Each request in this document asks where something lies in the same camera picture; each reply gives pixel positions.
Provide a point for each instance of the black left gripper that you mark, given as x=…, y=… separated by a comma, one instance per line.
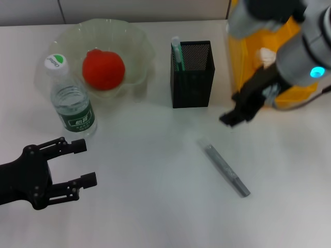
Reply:
x=23, y=180

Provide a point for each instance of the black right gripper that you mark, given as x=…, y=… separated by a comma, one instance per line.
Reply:
x=256, y=90

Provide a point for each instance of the clear bottle with green label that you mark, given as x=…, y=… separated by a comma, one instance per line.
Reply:
x=75, y=113

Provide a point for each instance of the white paper ball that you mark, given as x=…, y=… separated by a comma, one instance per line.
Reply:
x=266, y=55

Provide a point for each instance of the mint green utility knife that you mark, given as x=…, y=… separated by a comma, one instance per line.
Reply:
x=178, y=54

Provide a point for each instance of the red-orange knitted orange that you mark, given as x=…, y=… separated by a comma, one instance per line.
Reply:
x=103, y=68

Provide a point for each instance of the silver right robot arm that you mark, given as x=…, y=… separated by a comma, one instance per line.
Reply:
x=300, y=56

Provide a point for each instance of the grey marker pen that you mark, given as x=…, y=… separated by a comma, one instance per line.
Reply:
x=225, y=168

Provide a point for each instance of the black mesh pen holder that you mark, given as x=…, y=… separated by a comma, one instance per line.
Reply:
x=192, y=87

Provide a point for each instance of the translucent green fruit plate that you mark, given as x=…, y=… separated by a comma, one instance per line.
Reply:
x=129, y=51

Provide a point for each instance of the yellow plastic bin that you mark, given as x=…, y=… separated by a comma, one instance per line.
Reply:
x=243, y=59

